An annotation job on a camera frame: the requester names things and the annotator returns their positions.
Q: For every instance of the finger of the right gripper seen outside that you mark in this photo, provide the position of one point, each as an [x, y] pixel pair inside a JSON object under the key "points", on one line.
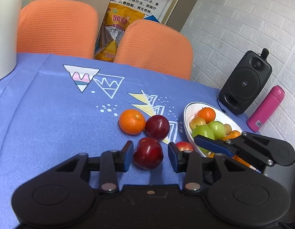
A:
{"points": [[255, 149]]}

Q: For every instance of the small mandarin on table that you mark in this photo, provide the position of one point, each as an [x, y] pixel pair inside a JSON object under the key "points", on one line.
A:
{"points": [[131, 122]]}

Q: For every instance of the small yellow-green fruit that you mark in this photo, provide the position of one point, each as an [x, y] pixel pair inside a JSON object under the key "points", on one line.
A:
{"points": [[227, 128]]}

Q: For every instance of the pink thermos bottle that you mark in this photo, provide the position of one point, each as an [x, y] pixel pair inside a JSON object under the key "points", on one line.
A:
{"points": [[266, 108]]}

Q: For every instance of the white plate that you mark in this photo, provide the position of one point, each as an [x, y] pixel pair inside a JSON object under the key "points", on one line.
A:
{"points": [[190, 112]]}

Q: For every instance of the small orange in plate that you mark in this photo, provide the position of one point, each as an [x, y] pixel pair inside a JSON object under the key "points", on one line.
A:
{"points": [[234, 134]]}

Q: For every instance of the dark red plum back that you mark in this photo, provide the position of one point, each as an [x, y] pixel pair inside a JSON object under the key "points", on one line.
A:
{"points": [[157, 127]]}

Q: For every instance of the yellow-red apple in plate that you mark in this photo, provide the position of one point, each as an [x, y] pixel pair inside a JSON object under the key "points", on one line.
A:
{"points": [[197, 121]]}

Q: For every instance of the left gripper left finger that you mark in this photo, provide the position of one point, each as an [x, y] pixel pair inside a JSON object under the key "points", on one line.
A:
{"points": [[65, 194]]}

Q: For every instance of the green apple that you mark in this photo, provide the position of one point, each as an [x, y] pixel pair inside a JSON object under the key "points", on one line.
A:
{"points": [[203, 130], [218, 129]]}

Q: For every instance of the dark red plum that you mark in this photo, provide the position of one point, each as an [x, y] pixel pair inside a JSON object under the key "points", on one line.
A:
{"points": [[157, 127], [148, 154]]}

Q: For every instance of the yellow snack bag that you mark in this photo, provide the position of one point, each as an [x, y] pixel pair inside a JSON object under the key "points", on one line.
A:
{"points": [[117, 18]]}

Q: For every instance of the white thermos jug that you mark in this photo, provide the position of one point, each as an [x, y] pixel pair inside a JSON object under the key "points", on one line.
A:
{"points": [[9, 22]]}

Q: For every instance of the black speaker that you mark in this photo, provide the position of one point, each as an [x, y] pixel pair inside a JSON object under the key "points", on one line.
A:
{"points": [[246, 82]]}

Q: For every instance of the orange in plate front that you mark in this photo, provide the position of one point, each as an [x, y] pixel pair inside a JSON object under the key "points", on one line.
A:
{"points": [[208, 114]]}

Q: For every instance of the dark red plum front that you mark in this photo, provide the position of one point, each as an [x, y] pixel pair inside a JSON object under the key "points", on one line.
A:
{"points": [[148, 154]]}

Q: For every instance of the right orange chair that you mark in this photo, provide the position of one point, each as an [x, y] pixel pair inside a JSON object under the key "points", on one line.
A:
{"points": [[153, 46]]}

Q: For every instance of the small red apple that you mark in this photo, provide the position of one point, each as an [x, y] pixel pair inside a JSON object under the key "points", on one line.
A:
{"points": [[184, 146]]}

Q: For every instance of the blue patterned tablecloth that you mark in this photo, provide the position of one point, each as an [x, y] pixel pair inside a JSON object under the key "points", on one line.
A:
{"points": [[54, 107]]}

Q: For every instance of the left orange chair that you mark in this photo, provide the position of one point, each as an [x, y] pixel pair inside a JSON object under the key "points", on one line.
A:
{"points": [[61, 27]]}

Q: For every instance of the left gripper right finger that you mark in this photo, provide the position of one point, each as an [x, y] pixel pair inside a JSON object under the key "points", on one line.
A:
{"points": [[223, 188]]}

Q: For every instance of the orange chair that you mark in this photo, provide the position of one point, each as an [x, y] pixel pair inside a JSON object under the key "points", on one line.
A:
{"points": [[153, 46], [61, 27]]}

